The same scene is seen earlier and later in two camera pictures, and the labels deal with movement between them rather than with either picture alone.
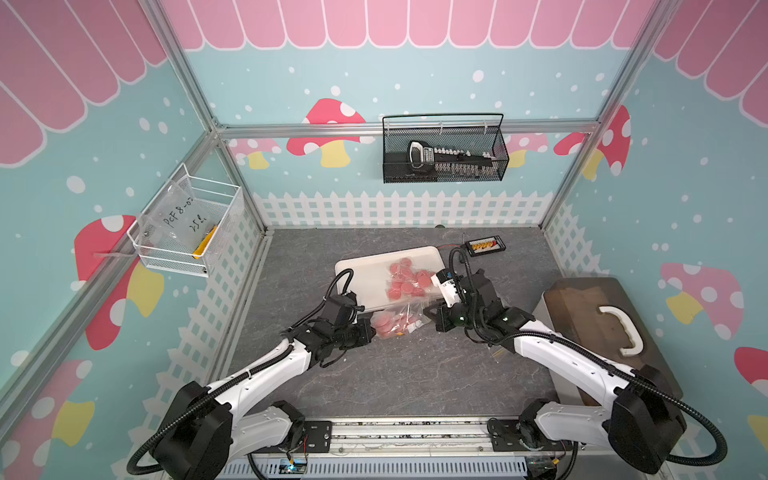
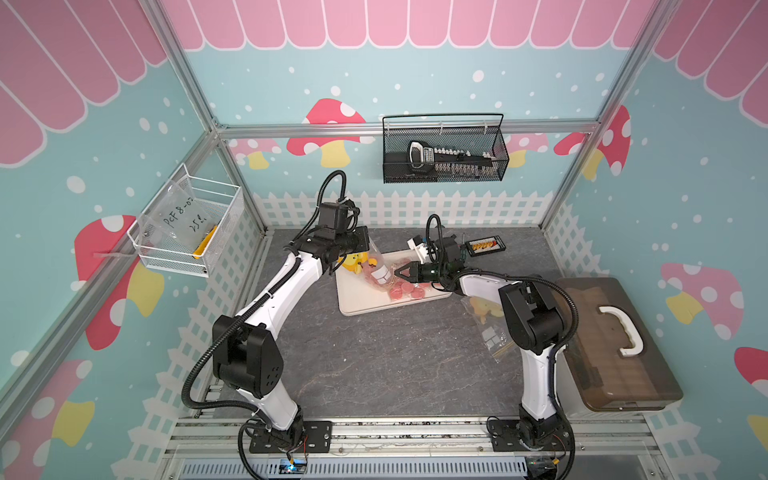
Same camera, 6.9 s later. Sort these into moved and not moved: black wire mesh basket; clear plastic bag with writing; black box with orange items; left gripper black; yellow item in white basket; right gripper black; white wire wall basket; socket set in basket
Moved: left gripper black; right gripper black
Not moved: yellow item in white basket; black box with orange items; clear plastic bag with writing; socket set in basket; black wire mesh basket; white wire wall basket
